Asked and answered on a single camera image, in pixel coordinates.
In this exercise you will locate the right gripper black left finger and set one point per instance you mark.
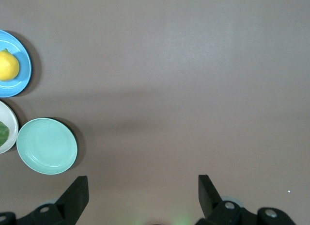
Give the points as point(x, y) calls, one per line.
point(70, 203)

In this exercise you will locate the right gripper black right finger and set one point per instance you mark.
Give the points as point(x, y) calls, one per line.
point(209, 200)

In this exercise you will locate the green lettuce leaf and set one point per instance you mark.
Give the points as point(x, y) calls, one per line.
point(3, 134)

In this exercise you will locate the yellow lemon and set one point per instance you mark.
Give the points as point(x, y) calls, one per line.
point(8, 66)

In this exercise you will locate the mint green plate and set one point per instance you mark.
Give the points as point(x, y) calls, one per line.
point(47, 146)

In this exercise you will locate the beige plate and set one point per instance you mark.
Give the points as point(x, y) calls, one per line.
point(12, 120)

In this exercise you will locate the blue plate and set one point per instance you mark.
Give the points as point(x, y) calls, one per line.
point(23, 53)

